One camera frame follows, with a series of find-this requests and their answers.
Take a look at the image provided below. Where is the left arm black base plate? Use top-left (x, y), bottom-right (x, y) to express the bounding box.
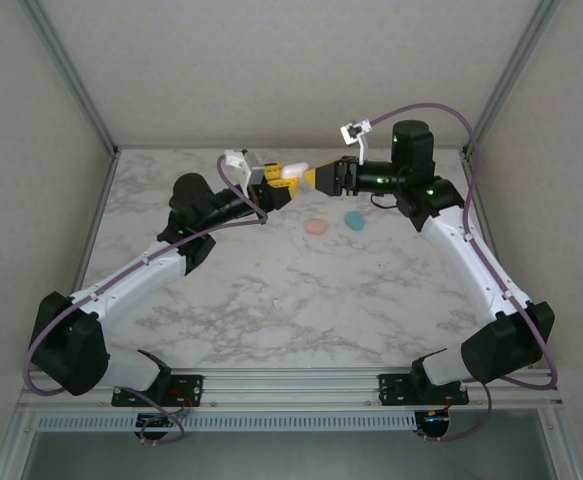
top-left (110, 373), bottom-right (206, 407)

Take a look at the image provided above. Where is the aluminium upright frame profile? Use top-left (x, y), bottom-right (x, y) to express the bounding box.
top-left (20, 0), bottom-right (121, 157)
top-left (461, 0), bottom-right (565, 157)

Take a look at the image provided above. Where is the aluminium table side rail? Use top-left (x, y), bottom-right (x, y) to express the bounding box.
top-left (73, 149), bottom-right (121, 296)
top-left (460, 149), bottom-right (535, 367)

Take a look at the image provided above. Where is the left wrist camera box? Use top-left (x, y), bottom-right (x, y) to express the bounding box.
top-left (222, 147), bottom-right (266, 187)

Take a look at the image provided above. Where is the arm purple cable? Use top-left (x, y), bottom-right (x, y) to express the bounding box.
top-left (23, 153), bottom-right (268, 446)
top-left (370, 102), bottom-right (559, 444)

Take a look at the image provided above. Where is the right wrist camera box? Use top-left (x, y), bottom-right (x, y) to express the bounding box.
top-left (338, 118), bottom-right (374, 167)

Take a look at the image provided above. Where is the white earbud charging case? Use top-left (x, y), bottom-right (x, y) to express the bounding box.
top-left (279, 160), bottom-right (313, 179)

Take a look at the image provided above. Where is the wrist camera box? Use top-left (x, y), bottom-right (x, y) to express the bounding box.
top-left (338, 118), bottom-right (374, 167)
top-left (222, 147), bottom-right (266, 187)

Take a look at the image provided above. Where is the grey slotted cable duct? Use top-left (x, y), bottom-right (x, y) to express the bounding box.
top-left (35, 412), bottom-right (418, 432)

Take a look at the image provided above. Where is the aluminium mounting rail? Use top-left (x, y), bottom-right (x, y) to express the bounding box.
top-left (18, 367), bottom-right (563, 414)

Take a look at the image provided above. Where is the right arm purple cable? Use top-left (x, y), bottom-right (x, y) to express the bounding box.
top-left (370, 102), bottom-right (559, 444)

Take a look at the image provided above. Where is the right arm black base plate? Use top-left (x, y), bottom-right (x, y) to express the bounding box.
top-left (378, 372), bottom-right (471, 406)

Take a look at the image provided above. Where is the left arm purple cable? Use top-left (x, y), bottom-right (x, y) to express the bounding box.
top-left (23, 153), bottom-right (268, 446)

